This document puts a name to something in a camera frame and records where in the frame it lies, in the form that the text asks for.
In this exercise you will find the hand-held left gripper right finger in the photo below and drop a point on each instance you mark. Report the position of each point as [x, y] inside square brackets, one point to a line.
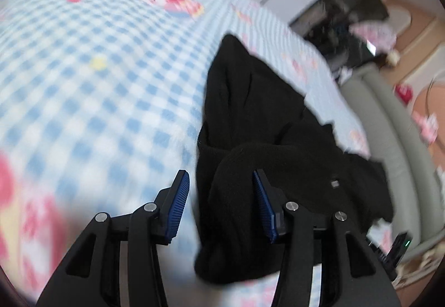
[266, 209]

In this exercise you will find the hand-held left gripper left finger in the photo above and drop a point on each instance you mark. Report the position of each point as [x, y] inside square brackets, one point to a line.
[177, 209]

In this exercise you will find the black fleece zip jacket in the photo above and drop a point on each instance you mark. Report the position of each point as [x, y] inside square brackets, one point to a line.
[243, 119]

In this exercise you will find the grey padded headboard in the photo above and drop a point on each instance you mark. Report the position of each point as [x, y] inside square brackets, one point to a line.
[393, 140]

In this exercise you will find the pink and white plush toy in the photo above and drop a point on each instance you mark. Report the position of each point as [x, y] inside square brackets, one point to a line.
[426, 126]

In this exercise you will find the blue checked cartoon blanket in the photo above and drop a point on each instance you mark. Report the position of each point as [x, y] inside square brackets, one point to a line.
[87, 84]

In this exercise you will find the red plush toy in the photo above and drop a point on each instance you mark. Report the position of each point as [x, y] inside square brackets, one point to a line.
[403, 93]

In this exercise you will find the yellow plush toy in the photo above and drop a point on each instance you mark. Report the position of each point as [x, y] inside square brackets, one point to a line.
[393, 57]

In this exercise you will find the pink frilly cloth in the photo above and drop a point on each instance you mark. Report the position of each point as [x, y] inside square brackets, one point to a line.
[373, 34]

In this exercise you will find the dark open closet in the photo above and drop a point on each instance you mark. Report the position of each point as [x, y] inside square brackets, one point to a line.
[347, 8]

